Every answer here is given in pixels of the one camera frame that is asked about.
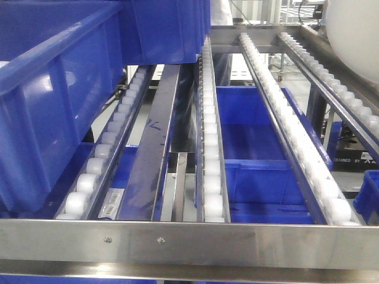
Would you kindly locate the white plastic bin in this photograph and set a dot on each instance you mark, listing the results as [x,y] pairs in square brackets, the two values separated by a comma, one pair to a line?
[352,30]

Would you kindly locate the blue crate lower shelf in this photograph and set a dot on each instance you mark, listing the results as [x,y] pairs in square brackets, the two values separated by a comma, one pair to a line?
[261,182]

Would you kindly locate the centre white roller track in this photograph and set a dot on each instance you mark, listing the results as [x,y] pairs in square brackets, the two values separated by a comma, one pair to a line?
[211,195]

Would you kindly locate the barcode label sticker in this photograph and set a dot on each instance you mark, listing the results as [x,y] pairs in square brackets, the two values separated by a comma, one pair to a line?
[111,203]

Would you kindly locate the blue crate back centre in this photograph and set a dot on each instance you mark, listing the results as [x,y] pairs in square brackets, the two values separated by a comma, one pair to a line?
[163,32]

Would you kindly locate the left white roller track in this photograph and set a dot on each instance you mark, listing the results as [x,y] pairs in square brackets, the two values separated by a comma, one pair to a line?
[95,173]

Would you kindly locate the blue crate front left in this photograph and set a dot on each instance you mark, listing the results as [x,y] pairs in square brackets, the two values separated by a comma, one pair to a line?
[62,60]

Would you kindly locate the black printed box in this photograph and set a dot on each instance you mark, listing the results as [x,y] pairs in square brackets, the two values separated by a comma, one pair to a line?
[349,155]

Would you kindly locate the far right white roller track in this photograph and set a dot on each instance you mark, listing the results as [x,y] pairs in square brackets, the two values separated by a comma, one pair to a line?
[339,91]

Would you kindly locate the blue crate right edge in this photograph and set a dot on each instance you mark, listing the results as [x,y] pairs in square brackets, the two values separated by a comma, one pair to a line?
[366,202]

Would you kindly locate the steel divider rail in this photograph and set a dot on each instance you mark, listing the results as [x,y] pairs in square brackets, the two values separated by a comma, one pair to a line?
[143,194]

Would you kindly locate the steel flow rack frame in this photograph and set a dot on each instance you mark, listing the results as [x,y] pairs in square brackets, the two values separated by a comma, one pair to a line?
[189,251]

